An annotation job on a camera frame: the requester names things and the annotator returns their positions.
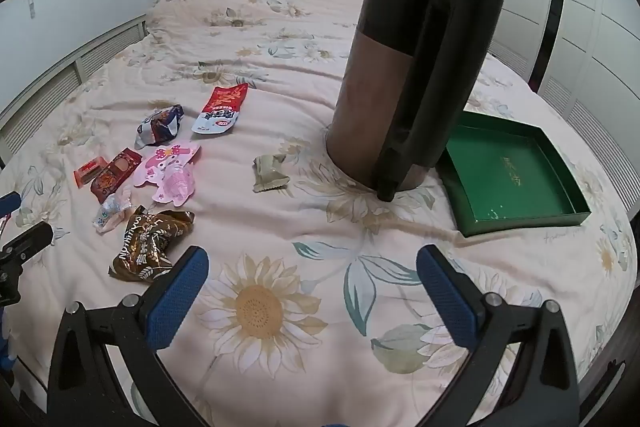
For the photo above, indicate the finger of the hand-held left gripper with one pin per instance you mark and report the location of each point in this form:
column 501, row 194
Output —
column 9, row 203
column 30, row 238

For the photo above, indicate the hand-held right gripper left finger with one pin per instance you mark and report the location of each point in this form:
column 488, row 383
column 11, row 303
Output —
column 177, row 294

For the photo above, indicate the small red snack packet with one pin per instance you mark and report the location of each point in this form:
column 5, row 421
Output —
column 89, row 172

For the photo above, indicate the red and white snack packet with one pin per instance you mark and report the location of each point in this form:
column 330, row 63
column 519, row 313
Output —
column 220, row 112

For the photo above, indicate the pink cartoon candy packet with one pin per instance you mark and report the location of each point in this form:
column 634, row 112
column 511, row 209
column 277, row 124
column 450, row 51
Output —
column 167, row 172

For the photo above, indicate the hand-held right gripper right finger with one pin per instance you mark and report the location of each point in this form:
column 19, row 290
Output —
column 445, row 294

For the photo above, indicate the brown and gold snack packet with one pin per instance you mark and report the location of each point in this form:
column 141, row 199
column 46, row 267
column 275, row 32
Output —
column 150, row 242

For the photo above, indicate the small green beige packet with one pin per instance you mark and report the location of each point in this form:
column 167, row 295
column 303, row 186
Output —
column 270, row 174

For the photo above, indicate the brown thermos cup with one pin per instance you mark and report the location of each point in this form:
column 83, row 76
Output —
column 380, row 82

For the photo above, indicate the green box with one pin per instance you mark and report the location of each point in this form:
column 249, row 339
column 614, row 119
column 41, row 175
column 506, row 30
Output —
column 500, row 177

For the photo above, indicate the dark red snack packet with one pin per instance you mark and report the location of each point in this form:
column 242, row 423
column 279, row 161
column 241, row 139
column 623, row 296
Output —
column 115, row 174

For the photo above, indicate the blue and white cookie packet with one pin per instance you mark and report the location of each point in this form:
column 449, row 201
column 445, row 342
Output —
column 160, row 124

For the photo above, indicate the floral blanket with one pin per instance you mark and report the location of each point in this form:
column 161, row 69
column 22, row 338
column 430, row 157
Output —
column 300, row 57

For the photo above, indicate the clear white candy wrapper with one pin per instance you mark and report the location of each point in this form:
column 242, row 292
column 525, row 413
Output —
column 111, row 212

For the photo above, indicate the white slatted panel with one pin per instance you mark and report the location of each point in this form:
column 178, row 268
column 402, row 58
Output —
column 50, row 82

